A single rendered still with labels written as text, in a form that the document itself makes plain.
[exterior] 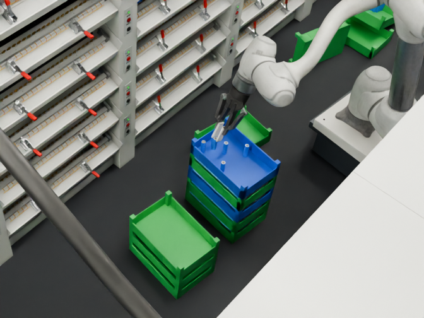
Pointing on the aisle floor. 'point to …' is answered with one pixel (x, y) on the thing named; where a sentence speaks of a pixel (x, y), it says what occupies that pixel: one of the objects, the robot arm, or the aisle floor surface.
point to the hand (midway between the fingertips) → (219, 131)
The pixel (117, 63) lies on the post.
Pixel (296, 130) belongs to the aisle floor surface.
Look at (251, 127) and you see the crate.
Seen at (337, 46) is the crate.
